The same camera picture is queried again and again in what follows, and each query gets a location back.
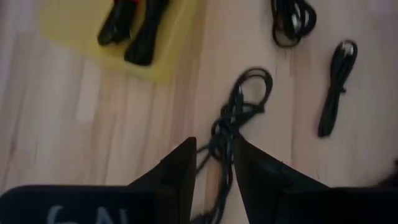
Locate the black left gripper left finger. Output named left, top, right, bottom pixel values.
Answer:
left=127, top=136, right=198, bottom=224

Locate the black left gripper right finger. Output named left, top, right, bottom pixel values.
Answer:
left=234, top=135, right=331, bottom=224

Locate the black cable silver USB-A plug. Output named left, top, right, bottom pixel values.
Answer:
left=317, top=39, right=359, bottom=138

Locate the black cable with white plug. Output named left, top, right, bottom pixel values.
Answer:
left=270, top=0, right=318, bottom=49

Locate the yellow plastic bin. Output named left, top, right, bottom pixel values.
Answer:
left=39, top=0, right=200, bottom=83

